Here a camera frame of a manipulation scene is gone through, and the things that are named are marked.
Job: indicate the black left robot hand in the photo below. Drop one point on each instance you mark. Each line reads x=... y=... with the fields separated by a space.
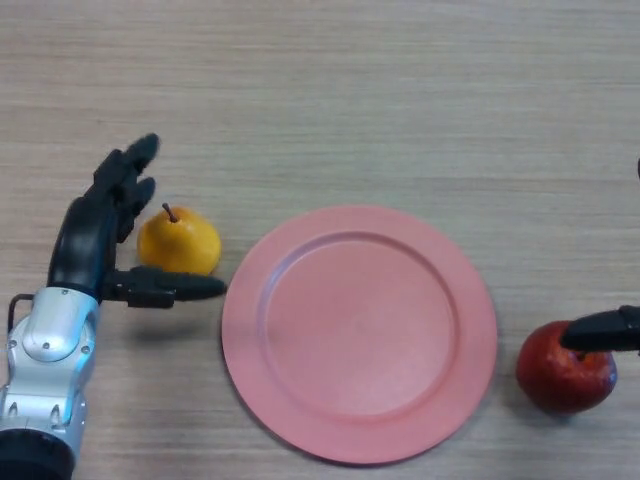
x=80 y=245

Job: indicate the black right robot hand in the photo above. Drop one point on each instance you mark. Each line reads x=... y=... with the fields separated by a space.
x=600 y=332

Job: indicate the yellow pear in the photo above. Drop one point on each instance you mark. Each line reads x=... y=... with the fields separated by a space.
x=177 y=245

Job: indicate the pink round plate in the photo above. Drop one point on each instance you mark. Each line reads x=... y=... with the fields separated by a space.
x=360 y=335

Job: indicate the red apple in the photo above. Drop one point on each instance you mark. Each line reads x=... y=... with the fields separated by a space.
x=560 y=380

